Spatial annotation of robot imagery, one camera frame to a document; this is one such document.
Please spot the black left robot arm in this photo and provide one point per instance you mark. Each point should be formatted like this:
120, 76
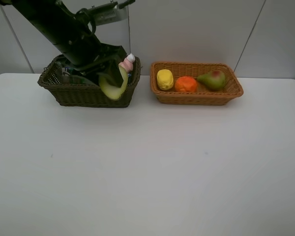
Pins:
73, 34

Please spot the orange tangerine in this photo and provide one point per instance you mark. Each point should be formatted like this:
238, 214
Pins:
186, 84

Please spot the halved avocado with pit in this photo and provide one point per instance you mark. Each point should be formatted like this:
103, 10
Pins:
112, 92

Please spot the pink bottle white cap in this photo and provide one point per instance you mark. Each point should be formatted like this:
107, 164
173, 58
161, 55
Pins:
128, 62

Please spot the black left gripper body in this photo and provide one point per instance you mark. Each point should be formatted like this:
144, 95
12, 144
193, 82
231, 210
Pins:
87, 55

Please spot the green blue toothpaste box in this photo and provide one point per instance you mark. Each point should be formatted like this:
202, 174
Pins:
68, 76

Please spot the grey camera on left wrist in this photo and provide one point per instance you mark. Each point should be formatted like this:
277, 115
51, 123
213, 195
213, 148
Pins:
110, 12

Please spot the yellow lemon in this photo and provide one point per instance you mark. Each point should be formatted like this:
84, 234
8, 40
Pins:
165, 80

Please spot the dark brown wicker basket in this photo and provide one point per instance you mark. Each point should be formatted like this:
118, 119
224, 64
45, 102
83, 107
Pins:
85, 95

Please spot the orange wicker basket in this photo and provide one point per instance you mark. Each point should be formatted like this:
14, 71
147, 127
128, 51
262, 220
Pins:
202, 96

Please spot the green red pear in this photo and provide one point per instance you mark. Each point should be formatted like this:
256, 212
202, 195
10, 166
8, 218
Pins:
214, 80

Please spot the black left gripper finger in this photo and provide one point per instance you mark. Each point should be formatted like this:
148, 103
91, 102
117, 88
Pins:
76, 77
112, 74

